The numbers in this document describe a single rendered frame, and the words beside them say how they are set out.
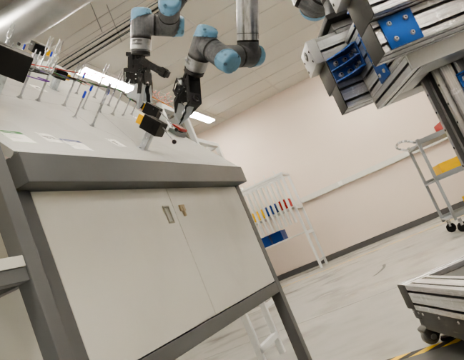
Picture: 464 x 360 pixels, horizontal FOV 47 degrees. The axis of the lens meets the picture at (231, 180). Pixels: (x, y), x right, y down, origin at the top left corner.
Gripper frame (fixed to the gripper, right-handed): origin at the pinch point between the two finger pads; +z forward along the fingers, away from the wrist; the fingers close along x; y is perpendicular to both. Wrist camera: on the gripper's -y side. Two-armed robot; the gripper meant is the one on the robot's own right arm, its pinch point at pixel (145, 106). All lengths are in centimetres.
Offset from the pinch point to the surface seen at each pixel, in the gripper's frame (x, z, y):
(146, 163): 48, 18, -21
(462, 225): -358, 89, -173
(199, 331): 53, 61, -39
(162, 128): 35.3, 8.0, -20.8
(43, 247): 93, 32, -19
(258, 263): -6, 56, -43
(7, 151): 93, 14, -11
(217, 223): 12, 39, -32
